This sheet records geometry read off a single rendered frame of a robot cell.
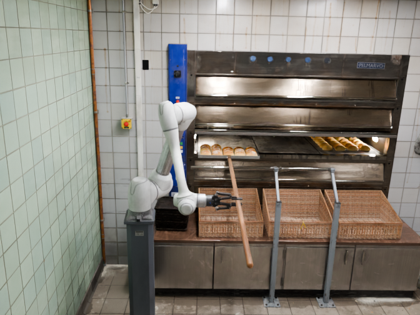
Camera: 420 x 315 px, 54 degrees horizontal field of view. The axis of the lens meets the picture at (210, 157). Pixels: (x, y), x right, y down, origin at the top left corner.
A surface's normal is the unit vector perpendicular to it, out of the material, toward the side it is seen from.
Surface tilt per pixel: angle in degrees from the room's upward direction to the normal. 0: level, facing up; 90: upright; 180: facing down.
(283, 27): 90
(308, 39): 90
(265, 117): 70
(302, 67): 90
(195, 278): 90
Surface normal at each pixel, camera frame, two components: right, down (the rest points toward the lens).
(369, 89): 0.02, -0.07
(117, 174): 0.02, 0.29
